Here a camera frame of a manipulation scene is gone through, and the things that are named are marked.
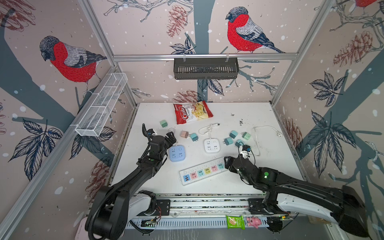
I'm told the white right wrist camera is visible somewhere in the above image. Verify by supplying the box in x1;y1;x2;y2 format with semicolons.
239;145;252;159

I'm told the white power strip cable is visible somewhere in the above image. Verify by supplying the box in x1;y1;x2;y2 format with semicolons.
245;125;284;157

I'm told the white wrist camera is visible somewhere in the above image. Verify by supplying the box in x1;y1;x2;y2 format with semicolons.
239;145;252;159
147;129;156;138

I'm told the black wall basket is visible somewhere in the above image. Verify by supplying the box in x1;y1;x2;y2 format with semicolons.
174;58;240;80

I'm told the red chips bag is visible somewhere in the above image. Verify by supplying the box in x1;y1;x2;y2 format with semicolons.
174;101;213;125

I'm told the white wire shelf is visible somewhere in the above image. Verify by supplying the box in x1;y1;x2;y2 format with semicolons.
75;73;128;137

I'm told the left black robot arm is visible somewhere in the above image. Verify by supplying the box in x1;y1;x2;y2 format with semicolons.
85;130;177;240

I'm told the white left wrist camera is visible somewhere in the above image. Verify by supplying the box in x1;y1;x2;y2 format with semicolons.
147;129;156;138

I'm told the white socket cable with plug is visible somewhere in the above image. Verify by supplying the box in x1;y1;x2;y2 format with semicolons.
198;122;221;139

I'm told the green snack packet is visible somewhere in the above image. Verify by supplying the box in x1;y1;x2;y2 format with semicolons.
226;216;245;230

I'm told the pink charger plug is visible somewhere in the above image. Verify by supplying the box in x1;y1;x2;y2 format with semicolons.
180;131;190;139

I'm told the teal charger beside pink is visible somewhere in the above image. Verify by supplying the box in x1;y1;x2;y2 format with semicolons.
190;133;199;142

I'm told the light green charger right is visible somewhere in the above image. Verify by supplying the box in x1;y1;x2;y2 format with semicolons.
242;132;252;141

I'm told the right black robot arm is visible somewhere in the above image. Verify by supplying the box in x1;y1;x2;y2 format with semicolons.
224;155;370;238

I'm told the pink tray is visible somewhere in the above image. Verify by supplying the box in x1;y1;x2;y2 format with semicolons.
74;219;89;240

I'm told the light green charger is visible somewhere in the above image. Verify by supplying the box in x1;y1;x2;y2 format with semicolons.
160;120;168;128
242;132;252;141

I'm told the white square power socket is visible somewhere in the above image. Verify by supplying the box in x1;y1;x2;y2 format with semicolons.
204;138;221;154

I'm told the light green charger far left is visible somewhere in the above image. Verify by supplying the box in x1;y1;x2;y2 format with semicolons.
160;120;168;128

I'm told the pink pig toy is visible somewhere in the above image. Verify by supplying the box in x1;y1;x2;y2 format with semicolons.
246;217;262;229

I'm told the teal charger plug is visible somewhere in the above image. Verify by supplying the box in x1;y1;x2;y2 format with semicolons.
224;137;234;146
235;140;244;148
229;131;238;139

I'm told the long white power strip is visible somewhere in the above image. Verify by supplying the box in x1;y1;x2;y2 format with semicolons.
179;158;227;186

